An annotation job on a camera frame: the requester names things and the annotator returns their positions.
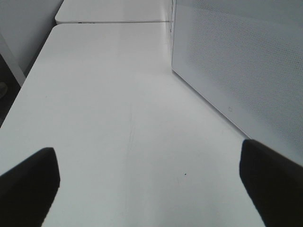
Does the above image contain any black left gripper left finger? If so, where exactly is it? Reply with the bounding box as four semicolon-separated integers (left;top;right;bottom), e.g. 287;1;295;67
0;148;60;227

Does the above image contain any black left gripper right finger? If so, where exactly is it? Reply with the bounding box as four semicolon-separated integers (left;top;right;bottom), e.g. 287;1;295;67
240;139;303;227

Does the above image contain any white table leg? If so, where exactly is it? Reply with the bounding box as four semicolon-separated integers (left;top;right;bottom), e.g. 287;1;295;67
0;34;26;86

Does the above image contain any white microwave oven body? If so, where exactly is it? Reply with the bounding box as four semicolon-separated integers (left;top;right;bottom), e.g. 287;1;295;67
165;0;177;55

